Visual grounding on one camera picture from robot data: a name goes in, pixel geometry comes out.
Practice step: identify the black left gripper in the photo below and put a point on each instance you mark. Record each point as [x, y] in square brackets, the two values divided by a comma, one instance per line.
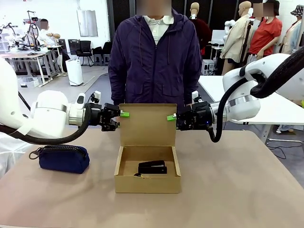
[98, 117]

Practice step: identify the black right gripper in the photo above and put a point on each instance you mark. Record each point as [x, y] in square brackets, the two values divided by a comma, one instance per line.
[200, 116]

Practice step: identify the black stapler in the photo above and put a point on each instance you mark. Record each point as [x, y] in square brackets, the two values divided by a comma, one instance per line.
[152, 169]

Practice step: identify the brown cardboard box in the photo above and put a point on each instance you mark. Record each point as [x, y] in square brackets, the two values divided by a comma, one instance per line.
[147, 185]

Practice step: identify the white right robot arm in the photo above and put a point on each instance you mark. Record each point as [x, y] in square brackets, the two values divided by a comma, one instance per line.
[247, 111]

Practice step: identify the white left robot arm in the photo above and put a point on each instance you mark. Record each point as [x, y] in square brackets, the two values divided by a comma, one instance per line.
[50, 109]

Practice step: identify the person in purple jacket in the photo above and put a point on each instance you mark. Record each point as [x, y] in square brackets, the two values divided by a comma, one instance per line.
[154, 71]

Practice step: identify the white computer case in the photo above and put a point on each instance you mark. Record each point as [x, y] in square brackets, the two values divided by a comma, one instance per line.
[207, 67]

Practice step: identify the white air purifier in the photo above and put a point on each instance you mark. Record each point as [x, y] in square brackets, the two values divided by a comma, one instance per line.
[74, 72]

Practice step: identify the black office chair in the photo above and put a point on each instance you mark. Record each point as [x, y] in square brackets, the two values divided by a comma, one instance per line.
[84, 48]

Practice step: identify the navy blue zipper pouch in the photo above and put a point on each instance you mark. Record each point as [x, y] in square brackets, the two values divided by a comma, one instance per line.
[61, 161]

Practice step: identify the mannequin in dark red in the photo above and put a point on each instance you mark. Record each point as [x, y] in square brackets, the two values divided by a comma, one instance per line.
[203, 31]

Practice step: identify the mannequin in beige coat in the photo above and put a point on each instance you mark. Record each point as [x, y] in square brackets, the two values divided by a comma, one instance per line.
[237, 38]

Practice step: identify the white side table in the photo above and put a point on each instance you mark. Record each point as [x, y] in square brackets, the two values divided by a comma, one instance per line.
[280, 111]

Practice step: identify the seated person in white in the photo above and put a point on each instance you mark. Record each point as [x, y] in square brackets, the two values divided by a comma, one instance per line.
[44, 35]

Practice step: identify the right arm thick braided sleeve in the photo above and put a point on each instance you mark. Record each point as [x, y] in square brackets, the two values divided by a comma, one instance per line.
[278, 73]

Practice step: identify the white workbench table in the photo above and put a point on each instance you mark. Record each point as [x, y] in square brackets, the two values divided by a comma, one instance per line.
[23, 55]

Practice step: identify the white cloth cover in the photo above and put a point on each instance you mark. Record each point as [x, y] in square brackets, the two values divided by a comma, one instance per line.
[9, 154]

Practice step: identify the mannequin in light blue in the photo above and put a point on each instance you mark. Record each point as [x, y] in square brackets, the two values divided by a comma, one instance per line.
[293, 33]

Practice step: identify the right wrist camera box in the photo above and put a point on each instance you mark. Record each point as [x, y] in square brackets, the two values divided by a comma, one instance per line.
[194, 95]

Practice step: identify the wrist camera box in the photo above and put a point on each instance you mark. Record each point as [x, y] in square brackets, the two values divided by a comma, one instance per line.
[97, 95]
[194, 95]

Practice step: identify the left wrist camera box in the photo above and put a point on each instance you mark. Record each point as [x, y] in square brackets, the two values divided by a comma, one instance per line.
[97, 95]

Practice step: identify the grey wall panel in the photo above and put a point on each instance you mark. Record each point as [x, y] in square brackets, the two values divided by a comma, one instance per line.
[87, 23]

